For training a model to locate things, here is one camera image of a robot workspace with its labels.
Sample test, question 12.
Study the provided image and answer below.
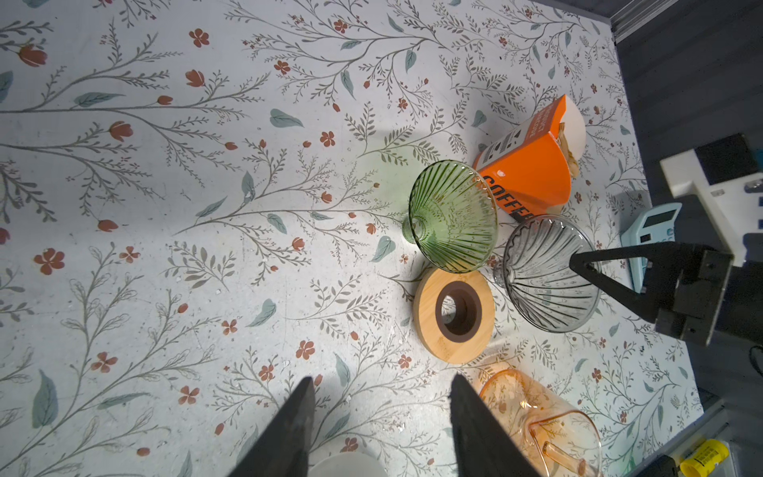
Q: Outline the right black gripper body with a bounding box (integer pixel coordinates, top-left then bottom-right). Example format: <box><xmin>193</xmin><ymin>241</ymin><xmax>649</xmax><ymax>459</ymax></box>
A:
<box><xmin>652</xmin><ymin>246</ymin><xmax>762</xmax><ymax>346</ymax></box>

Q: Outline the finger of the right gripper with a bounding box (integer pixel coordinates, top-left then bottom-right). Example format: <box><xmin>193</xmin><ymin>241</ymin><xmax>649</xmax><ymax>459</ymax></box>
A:
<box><xmin>569</xmin><ymin>242</ymin><xmax>709</xmax><ymax>322</ymax></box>

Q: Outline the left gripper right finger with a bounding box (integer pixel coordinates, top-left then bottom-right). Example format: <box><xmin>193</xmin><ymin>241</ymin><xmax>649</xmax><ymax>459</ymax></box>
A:
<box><xmin>450</xmin><ymin>374</ymin><xmax>540</xmax><ymax>477</ymax></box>

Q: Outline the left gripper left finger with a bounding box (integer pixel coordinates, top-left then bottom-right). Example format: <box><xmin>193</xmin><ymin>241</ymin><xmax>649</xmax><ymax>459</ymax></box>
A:
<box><xmin>230</xmin><ymin>377</ymin><xmax>316</xmax><ymax>477</ymax></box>

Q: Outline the frosted white glass pitcher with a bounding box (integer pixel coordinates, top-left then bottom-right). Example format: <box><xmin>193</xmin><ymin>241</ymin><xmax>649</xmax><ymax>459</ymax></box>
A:
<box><xmin>307</xmin><ymin>452</ymin><xmax>387</xmax><ymax>477</ymax></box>

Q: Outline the grey glass dripper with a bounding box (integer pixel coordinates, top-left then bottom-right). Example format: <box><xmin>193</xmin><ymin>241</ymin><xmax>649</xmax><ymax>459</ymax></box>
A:
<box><xmin>497</xmin><ymin>215</ymin><xmax>600</xmax><ymax>334</ymax></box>

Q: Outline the orange coffee filter box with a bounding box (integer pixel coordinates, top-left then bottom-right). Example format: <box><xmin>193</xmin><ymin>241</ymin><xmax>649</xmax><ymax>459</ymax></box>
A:
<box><xmin>473</xmin><ymin>95</ymin><xmax>586</xmax><ymax>223</ymax></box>

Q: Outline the green glass dripper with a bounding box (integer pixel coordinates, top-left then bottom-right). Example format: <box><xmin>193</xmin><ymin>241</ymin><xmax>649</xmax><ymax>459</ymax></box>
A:
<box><xmin>403</xmin><ymin>160</ymin><xmax>499</xmax><ymax>273</ymax></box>

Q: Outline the light blue calculator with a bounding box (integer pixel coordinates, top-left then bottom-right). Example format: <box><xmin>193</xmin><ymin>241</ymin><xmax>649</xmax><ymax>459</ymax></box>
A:
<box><xmin>621</xmin><ymin>202</ymin><xmax>683</xmax><ymax>292</ymax></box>

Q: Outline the orange glass pitcher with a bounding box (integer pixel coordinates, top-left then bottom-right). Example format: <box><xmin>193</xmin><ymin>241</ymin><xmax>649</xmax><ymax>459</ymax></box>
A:
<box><xmin>480</xmin><ymin>369</ymin><xmax>602</xmax><ymax>476</ymax></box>

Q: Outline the yellow glue stick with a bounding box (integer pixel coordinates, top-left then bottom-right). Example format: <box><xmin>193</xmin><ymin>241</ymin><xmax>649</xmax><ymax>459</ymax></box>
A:
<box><xmin>680</xmin><ymin>439</ymin><xmax>730</xmax><ymax>477</ymax></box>

